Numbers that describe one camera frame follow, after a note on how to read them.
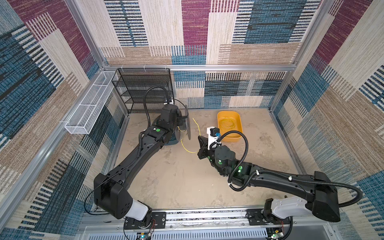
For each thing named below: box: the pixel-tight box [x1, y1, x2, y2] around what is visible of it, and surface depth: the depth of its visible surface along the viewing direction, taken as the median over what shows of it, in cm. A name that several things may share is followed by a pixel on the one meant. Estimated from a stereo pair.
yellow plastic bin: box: [217, 110, 244, 142], surface depth 114 cm
